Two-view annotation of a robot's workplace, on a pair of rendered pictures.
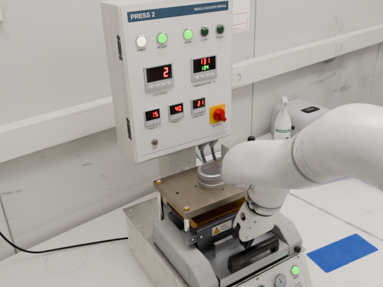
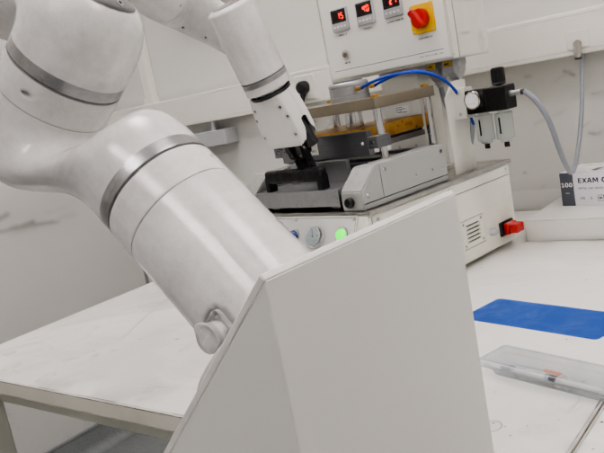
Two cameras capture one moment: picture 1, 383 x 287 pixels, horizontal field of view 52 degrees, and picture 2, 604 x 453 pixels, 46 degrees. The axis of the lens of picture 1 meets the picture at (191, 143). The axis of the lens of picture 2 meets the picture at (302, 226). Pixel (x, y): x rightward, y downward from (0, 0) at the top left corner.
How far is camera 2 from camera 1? 1.59 m
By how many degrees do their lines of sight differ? 75
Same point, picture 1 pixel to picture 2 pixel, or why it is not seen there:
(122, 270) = not seen: hidden behind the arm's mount
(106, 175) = not seen: hidden behind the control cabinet
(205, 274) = (253, 184)
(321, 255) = (507, 306)
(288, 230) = (358, 174)
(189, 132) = (386, 46)
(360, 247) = (579, 325)
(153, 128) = (343, 35)
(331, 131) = not seen: outside the picture
